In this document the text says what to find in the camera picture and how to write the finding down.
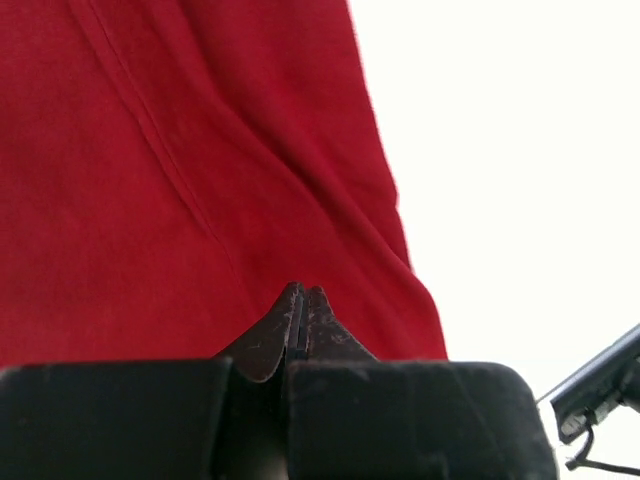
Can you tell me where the red t-shirt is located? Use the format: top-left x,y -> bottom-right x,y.
1,1 -> 446,365

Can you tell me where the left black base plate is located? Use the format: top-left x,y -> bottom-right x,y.
537,322 -> 640,476

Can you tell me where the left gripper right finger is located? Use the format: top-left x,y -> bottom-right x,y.
287,288 -> 558,479

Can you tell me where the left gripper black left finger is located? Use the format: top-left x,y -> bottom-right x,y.
1,283 -> 304,479

